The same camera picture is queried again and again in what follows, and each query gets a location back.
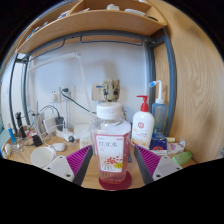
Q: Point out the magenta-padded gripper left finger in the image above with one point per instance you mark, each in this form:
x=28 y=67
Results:
x=58 y=165

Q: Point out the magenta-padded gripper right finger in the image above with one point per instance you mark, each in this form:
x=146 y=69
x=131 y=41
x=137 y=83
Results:
x=166 y=165

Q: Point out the clear drink bottle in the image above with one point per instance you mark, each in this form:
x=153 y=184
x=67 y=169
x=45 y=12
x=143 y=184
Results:
x=110 y=146

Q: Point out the green small packet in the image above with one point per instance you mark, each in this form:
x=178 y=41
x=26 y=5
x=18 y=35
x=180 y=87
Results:
x=182 y=157

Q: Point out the white power strip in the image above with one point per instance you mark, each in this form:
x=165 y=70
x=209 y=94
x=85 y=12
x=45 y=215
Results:
x=65 y=135

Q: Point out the black charger block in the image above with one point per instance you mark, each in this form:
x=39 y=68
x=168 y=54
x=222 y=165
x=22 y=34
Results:
x=37 y=140

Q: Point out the white lotion bottle, red pump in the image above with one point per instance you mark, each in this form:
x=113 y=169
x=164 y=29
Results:
x=142 y=128

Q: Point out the blue spray bottle, white nozzle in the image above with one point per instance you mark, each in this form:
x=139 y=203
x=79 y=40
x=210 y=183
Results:
x=159 y=113

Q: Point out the brown tree-creature figurine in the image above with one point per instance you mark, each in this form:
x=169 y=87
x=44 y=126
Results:
x=111 y=90

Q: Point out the wooden shelf unit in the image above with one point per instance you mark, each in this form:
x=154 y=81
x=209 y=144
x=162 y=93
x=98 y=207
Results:
x=96 y=21

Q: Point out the grey metal desk frame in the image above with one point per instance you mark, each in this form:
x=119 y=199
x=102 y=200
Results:
x=170 y=86

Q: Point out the white wall box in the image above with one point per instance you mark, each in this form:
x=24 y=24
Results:
x=97 y=91

